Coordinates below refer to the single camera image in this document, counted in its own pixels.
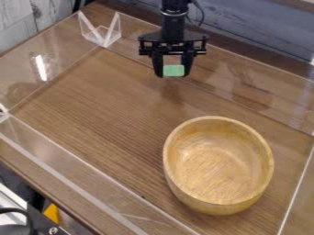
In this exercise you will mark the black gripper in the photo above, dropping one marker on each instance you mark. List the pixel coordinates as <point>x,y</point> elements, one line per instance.
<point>172,40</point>

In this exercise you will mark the green rectangular block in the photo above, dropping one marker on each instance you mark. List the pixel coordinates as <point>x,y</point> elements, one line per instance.
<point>174,70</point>

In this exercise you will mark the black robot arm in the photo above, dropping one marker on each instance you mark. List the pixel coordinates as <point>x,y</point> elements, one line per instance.
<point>178,6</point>

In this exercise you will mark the brown wooden bowl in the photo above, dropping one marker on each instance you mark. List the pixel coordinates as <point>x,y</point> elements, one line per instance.
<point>218,164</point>

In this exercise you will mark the yellow warning label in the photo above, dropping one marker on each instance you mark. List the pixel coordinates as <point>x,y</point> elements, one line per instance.
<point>51,213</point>

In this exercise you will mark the clear acrylic corner bracket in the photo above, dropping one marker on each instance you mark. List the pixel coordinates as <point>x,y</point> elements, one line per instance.
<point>103,36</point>

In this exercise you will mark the clear acrylic enclosure wall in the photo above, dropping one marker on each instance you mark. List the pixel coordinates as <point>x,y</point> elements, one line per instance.
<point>90,115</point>

